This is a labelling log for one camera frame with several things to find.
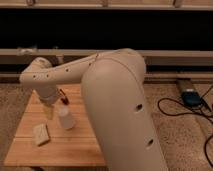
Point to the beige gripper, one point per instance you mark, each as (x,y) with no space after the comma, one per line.
(48,95)

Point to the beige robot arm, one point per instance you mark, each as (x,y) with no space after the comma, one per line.
(114,98)

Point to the white paper cup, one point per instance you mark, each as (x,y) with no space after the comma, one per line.
(66,119)

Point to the beige sponge block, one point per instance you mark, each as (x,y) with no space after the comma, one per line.
(41,135)

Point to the wooden table board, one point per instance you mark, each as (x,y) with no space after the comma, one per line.
(67,148)

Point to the grey power strip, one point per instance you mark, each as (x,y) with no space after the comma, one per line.
(185,85)

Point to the blue power adapter box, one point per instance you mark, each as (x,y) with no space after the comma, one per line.
(191,99)

